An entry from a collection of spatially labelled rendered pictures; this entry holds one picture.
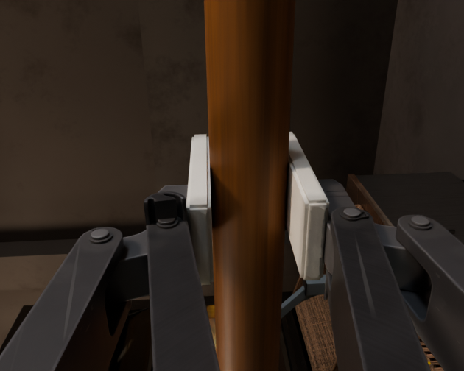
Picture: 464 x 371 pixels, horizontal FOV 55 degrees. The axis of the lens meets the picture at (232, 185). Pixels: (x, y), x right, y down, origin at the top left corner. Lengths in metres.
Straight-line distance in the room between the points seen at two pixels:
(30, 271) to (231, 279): 3.51
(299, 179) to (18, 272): 3.59
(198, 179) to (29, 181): 3.36
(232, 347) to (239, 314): 0.02
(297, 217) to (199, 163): 0.04
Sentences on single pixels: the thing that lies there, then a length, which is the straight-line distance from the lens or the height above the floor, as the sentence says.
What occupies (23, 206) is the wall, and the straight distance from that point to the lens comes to 3.61.
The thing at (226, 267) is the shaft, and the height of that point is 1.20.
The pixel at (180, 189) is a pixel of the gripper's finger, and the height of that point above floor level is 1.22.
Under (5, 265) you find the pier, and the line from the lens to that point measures 3.70.
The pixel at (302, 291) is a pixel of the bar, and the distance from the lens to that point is 1.31.
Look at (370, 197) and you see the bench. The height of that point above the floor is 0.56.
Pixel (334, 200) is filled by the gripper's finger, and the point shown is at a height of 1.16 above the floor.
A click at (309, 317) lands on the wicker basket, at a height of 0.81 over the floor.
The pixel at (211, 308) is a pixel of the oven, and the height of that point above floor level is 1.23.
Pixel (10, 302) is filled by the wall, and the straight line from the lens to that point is 4.20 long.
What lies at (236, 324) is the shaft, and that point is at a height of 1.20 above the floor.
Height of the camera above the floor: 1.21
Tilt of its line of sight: 3 degrees down
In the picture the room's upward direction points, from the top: 92 degrees counter-clockwise
